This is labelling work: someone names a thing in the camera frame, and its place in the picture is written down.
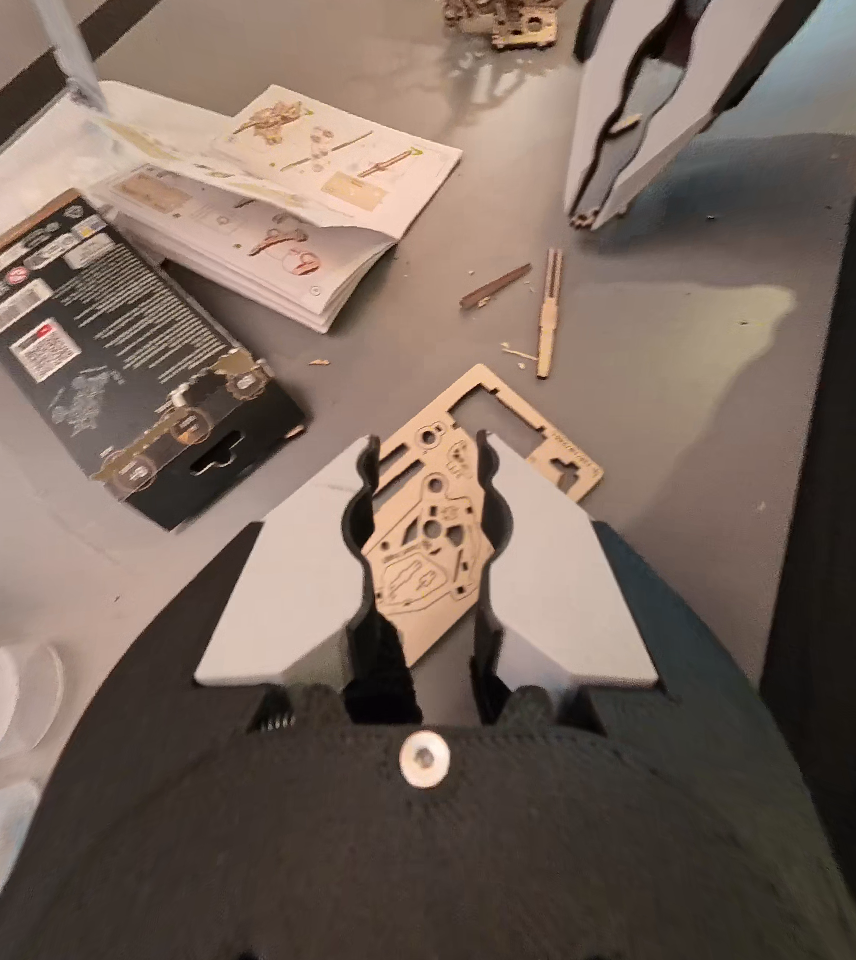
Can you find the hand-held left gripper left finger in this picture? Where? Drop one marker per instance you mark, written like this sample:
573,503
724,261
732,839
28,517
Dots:
293,592

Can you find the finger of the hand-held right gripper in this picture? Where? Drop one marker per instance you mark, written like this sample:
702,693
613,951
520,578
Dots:
728,52
600,75

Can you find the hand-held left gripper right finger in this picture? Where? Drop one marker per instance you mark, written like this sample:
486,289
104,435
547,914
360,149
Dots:
563,592

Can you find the small wooden model piece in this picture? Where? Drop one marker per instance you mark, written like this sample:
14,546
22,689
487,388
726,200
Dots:
625,124

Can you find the laser-cut wooden part sheet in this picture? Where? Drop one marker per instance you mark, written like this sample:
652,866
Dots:
428,555

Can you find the partly built wooden model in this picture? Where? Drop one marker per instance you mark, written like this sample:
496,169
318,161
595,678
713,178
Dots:
510,22

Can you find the black model kit package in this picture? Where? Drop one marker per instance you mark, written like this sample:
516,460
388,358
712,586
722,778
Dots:
98,345

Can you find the dark brown wood sliver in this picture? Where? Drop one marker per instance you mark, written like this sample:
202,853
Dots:
495,286

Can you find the pale wood splinter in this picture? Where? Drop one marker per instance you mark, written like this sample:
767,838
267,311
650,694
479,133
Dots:
519,354

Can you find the long pale wooden stick part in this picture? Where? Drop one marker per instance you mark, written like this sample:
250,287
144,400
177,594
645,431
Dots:
548,322

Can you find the clear round plastic lid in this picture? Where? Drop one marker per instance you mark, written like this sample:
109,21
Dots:
12,705

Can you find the white instruction booklet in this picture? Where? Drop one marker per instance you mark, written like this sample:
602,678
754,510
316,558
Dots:
300,187

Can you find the clear plastic bar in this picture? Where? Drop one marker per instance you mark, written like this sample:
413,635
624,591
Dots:
72,52

